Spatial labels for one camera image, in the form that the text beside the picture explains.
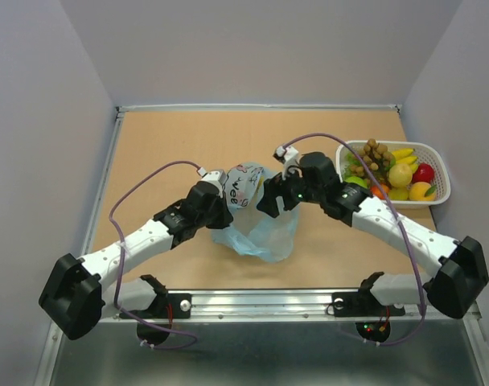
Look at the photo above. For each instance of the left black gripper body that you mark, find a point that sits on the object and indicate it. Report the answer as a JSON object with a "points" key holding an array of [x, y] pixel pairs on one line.
{"points": [[216, 217]]}

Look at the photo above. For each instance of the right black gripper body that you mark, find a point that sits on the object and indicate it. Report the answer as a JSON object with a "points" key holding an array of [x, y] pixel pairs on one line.
{"points": [[302, 191]]}

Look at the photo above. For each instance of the green apple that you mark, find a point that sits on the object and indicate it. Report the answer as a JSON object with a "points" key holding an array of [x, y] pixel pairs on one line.
{"points": [[357, 180]]}

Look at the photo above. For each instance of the blue plastic bag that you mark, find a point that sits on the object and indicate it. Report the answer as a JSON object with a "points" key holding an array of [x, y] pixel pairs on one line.
{"points": [[252, 232]]}

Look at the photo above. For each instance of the yellow pear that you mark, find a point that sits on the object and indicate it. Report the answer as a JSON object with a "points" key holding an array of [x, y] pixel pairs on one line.
{"points": [[400, 175]]}

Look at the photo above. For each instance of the yellow banana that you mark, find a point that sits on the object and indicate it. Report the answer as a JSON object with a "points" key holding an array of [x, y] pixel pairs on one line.
{"points": [[259, 184]]}

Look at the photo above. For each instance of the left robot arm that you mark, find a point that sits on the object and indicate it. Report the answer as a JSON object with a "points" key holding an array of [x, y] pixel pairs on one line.
{"points": [[72, 295]]}

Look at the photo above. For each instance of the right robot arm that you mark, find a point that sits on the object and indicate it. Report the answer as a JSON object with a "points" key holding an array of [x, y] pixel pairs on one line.
{"points": [[456, 269]]}

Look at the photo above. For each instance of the red orange mango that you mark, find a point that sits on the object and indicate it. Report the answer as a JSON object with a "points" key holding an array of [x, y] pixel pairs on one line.
{"points": [[380, 191]]}

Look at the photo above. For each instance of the yellow green starfruit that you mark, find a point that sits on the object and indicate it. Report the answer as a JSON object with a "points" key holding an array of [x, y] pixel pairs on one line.
{"points": [[399, 194]]}

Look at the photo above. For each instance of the yellow bananas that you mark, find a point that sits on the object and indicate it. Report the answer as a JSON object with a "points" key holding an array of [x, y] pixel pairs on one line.
{"points": [[406, 156]]}

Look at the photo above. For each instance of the orange peach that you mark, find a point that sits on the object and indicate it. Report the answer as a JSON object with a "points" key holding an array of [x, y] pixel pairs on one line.
{"points": [[422, 192]]}

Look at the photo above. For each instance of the red apple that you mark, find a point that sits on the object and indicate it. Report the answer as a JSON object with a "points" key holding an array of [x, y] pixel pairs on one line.
{"points": [[424, 173]]}

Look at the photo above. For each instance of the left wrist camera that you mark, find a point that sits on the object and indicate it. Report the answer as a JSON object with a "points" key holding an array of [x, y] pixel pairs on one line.
{"points": [[216, 178]]}

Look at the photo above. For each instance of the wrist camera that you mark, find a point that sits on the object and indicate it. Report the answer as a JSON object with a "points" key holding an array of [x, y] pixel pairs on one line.
{"points": [[216, 178], [288, 157]]}

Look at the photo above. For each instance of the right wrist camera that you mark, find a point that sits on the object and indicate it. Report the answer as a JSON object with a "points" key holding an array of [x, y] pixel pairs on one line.
{"points": [[288, 157]]}

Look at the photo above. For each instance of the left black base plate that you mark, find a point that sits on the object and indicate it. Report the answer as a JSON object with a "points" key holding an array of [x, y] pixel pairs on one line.
{"points": [[172, 305]]}

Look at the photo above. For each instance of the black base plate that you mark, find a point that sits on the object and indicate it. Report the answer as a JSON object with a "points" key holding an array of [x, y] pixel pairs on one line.
{"points": [[172, 305], [361, 304]]}

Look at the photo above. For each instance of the aluminium mounting rail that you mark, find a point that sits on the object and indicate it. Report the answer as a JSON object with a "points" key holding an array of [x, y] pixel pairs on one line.
{"points": [[245, 305]]}

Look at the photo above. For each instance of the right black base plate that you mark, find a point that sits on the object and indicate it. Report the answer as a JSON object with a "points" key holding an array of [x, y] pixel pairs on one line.
{"points": [[361, 304]]}

